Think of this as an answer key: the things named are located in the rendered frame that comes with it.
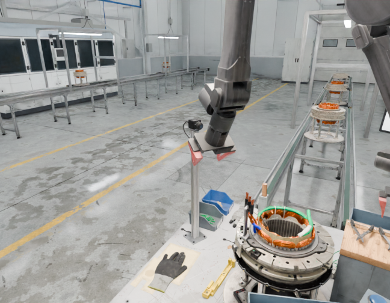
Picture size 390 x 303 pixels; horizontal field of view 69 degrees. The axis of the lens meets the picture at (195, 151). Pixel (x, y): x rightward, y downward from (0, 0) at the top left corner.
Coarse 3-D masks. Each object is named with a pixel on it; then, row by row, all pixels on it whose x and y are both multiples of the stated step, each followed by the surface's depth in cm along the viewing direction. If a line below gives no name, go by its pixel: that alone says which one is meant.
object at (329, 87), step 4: (328, 84) 462; (328, 88) 462; (332, 88) 455; (336, 88) 452; (340, 88) 451; (344, 88) 452; (328, 92) 464; (340, 92) 454; (328, 96) 466; (340, 96) 456; (324, 100) 486; (328, 100) 483; (332, 100) 486; (336, 100) 486; (340, 100) 474; (340, 104) 457; (344, 104) 457
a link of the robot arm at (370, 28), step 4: (356, 24) 84; (368, 28) 81; (372, 28) 81; (376, 28) 82; (380, 28) 83; (384, 28) 83; (372, 32) 82; (376, 32) 83; (380, 32) 84; (384, 32) 85; (372, 36) 83; (376, 36) 84
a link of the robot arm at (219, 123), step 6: (210, 108) 73; (216, 114) 69; (222, 114) 68; (228, 114) 69; (234, 114) 70; (210, 120) 73; (216, 120) 70; (222, 120) 69; (228, 120) 69; (216, 126) 71; (222, 126) 70; (228, 126) 71; (222, 132) 73
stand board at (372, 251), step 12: (348, 228) 104; (360, 228) 104; (348, 240) 97; (360, 240) 97; (372, 240) 97; (384, 240) 97; (348, 252) 93; (360, 252) 92; (372, 252) 92; (384, 252) 92; (372, 264) 90; (384, 264) 88
